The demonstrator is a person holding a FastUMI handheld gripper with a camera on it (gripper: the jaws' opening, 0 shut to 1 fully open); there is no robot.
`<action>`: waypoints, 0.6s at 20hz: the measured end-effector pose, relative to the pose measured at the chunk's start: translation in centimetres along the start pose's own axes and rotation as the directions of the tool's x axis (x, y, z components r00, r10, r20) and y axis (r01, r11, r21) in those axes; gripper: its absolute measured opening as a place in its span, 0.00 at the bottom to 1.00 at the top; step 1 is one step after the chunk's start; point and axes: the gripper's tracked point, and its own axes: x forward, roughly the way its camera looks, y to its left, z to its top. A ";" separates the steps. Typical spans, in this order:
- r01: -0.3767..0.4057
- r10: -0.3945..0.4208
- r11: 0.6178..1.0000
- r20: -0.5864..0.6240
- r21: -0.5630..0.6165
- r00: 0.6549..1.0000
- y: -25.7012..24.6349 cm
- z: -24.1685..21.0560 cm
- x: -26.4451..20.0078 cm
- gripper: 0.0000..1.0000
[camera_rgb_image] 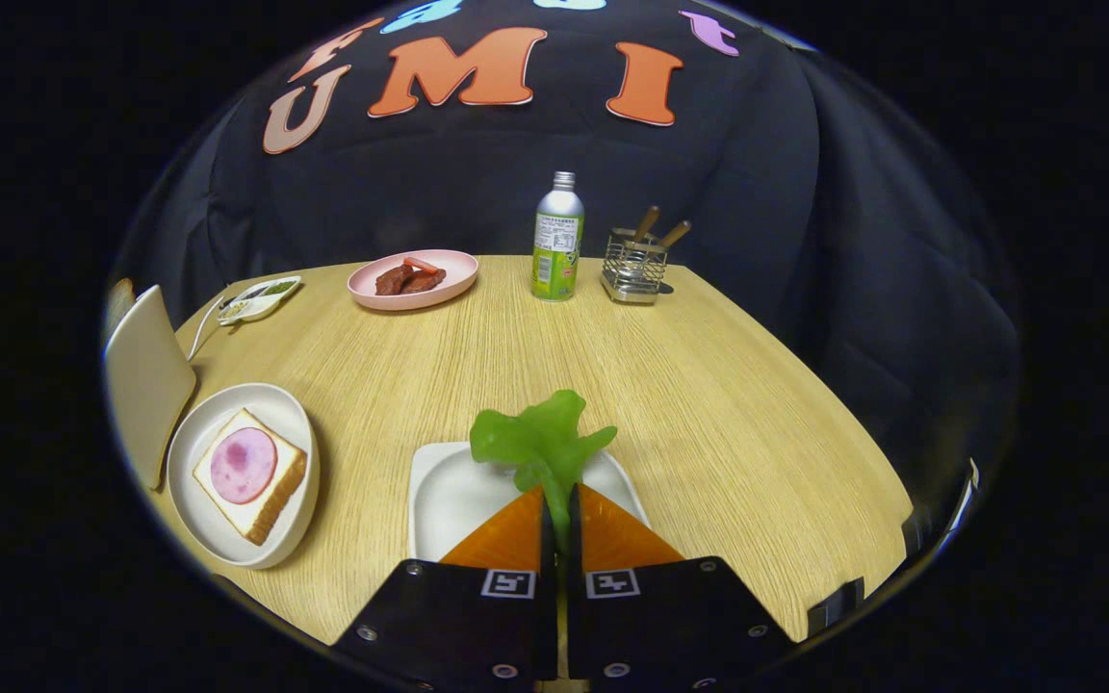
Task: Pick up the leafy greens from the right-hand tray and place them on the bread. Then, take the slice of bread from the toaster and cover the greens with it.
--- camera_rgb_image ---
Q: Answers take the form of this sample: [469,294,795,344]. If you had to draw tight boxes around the white bread slice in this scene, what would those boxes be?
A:
[192,408,308,547]

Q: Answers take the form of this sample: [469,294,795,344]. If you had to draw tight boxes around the pink plate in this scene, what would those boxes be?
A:
[348,249,479,312]

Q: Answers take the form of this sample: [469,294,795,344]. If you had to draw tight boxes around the square white plate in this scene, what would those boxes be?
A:
[408,441,652,564]

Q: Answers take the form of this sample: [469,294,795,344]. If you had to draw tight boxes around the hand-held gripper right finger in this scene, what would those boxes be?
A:
[566,483,796,689]

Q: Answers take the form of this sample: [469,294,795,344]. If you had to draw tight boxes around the pink ham slice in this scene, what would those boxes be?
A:
[210,427,278,505]

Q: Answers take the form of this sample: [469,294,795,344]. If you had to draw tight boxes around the white toaster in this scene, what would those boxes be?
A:
[104,281,197,490]

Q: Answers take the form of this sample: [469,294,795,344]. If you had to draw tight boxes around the metal wire utensil holder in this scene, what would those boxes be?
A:
[601,227,669,306]

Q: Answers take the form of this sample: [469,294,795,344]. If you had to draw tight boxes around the black backdrop cloth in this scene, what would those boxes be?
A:
[107,0,1022,578]

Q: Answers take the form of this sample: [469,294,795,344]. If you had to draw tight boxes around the white divided bean dish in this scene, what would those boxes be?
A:
[218,276,303,325]

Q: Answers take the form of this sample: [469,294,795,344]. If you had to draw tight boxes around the green lettuce leaf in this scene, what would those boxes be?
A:
[470,390,618,555]

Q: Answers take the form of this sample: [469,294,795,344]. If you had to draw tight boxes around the round white plate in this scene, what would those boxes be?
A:
[167,383,321,570]

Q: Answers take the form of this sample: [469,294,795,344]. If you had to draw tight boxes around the silver bottle with green label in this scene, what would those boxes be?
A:
[531,171,585,302]

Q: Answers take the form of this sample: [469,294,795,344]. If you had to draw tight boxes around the toaster power cable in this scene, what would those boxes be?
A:
[187,295,228,362]

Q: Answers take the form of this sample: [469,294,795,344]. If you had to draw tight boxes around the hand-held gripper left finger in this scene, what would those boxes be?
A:
[331,484,560,686]

